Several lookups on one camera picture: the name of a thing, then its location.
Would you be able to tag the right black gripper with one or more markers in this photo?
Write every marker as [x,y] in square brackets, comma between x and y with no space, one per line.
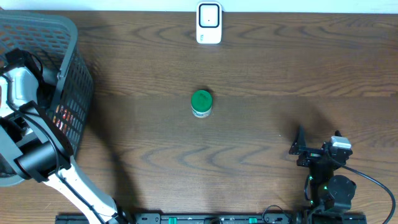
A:
[299,145]

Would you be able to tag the green lid jar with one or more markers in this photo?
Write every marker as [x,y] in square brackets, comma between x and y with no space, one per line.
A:
[201,103]

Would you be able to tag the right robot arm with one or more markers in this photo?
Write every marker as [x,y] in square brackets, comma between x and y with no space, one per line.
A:
[330,195]

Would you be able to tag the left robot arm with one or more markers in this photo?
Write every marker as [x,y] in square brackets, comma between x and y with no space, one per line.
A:
[41,122]

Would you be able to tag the white barcode scanner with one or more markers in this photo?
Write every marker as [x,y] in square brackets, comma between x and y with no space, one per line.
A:
[209,22]

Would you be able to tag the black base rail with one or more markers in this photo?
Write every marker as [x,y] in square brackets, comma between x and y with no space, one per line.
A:
[274,218]

